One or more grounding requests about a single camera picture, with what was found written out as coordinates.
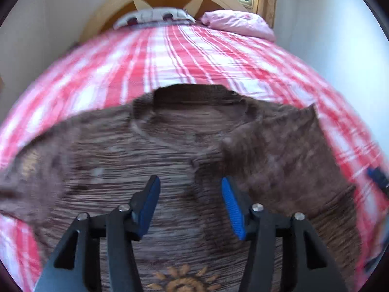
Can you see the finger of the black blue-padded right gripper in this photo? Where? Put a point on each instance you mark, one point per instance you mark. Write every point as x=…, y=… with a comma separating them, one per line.
x=379, y=177

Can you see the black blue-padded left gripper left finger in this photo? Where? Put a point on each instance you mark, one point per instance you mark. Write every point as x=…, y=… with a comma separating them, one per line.
x=74, y=264

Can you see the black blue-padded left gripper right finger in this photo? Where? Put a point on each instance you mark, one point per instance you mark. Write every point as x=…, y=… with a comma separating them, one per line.
x=306, y=262

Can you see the brown knit sweater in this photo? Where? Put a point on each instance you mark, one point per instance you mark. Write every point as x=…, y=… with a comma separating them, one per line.
x=191, y=136

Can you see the pink pillow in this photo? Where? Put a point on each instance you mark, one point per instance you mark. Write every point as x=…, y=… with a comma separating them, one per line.
x=239, y=22

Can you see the red white plaid bedspread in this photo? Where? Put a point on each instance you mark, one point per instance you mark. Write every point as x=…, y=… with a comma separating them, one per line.
x=116, y=67

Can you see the wooden arched headboard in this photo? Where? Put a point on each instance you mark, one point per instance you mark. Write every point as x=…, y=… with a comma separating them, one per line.
x=111, y=10

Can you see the white patterned pillow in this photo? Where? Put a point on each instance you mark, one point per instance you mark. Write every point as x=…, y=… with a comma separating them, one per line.
x=158, y=15

